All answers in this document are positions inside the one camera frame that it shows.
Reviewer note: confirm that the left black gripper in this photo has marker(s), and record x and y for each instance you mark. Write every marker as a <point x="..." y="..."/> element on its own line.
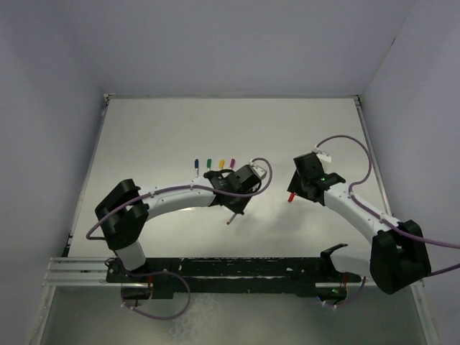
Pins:
<point x="238" y="208"/>

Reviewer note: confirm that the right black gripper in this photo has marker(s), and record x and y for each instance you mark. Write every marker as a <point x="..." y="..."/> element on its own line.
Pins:
<point x="295" y="186"/>

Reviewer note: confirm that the red pen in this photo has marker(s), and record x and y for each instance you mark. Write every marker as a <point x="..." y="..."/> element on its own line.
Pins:
<point x="230" y="220"/>

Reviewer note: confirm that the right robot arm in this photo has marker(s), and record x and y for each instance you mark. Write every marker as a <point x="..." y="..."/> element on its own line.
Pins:
<point x="397" y="256"/>

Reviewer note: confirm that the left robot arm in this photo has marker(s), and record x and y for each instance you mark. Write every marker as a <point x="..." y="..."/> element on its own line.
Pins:
<point x="123" y="213"/>

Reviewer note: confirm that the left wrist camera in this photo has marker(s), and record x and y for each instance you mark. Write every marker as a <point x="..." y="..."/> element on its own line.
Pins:
<point x="259" y="171"/>

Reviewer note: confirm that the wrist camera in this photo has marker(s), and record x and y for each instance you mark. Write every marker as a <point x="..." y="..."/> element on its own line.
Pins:
<point x="259" y="171"/>
<point x="324" y="157"/>

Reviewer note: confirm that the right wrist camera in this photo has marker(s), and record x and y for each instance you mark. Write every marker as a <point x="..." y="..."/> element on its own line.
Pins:
<point x="324" y="157"/>

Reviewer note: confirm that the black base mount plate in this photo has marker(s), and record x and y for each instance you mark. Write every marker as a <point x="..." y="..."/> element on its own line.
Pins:
<point x="161" y="278"/>

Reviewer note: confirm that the aluminium rail frame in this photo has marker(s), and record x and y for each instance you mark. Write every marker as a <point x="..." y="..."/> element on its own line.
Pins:
<point x="75" y="271"/>

